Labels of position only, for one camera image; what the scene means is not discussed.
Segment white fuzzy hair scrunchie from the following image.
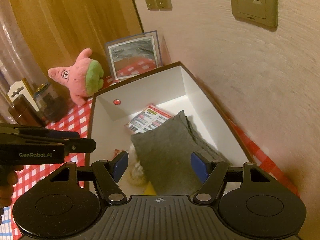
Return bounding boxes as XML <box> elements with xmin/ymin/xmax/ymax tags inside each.
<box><xmin>127</xmin><ymin>144</ymin><xmax>148</xmax><ymax>186</ymax></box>

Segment yellow green sponge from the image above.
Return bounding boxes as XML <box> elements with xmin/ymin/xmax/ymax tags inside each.
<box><xmin>144</xmin><ymin>181</ymin><xmax>157</xmax><ymax>196</ymax></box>

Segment grey cloth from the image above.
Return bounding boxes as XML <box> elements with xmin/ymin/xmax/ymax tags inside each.
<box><xmin>131</xmin><ymin>111</ymin><xmax>229</xmax><ymax>196</ymax></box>

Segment printed tissue packet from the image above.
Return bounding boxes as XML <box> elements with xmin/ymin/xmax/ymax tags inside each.
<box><xmin>125</xmin><ymin>105</ymin><xmax>172</xmax><ymax>134</ymax></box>

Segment person's left hand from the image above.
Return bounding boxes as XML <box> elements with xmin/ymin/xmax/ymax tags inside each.
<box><xmin>1</xmin><ymin>165</ymin><xmax>24</xmax><ymax>208</ymax></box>

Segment red white checkered tablecloth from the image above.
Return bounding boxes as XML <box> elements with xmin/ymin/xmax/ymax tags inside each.
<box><xmin>1</xmin><ymin>62</ymin><xmax>306</xmax><ymax>239</ymax></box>

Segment brown cylindrical canister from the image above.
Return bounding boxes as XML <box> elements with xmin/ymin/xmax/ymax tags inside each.
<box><xmin>8</xmin><ymin>94</ymin><xmax>45</xmax><ymax>127</ymax></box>

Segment glass jar dark contents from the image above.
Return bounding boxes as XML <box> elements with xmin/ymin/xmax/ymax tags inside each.
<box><xmin>33</xmin><ymin>82</ymin><xmax>68</xmax><ymax>122</ymax></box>

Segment white wooden chair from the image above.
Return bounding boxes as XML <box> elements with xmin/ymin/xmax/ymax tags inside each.
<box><xmin>7</xmin><ymin>77</ymin><xmax>40</xmax><ymax>112</ymax></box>

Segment pink starfish plush toy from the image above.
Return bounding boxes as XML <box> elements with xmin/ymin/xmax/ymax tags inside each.
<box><xmin>48</xmin><ymin>48</ymin><xmax>104</xmax><ymax>106</ymax></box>

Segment beige curtain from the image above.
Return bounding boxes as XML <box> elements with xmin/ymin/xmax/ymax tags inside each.
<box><xmin>1</xmin><ymin>0</ymin><xmax>47</xmax><ymax>124</ymax></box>

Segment blue white checkered cloth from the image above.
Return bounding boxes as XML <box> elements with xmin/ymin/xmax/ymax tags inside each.
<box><xmin>0</xmin><ymin>207</ymin><xmax>13</xmax><ymax>240</ymax></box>

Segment brown box white inside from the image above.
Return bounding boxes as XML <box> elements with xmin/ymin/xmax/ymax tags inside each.
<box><xmin>84</xmin><ymin>61</ymin><xmax>256</xmax><ymax>197</ymax></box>

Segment framed picture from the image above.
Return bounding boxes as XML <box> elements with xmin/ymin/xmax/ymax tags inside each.
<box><xmin>104</xmin><ymin>30</ymin><xmax>163</xmax><ymax>81</ymax></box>

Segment wooden door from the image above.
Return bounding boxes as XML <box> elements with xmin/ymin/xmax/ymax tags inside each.
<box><xmin>9</xmin><ymin>0</ymin><xmax>143</xmax><ymax>74</ymax></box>

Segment wall socket plate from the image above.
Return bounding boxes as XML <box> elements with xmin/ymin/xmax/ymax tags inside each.
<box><xmin>231</xmin><ymin>0</ymin><xmax>278</xmax><ymax>28</ymax></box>

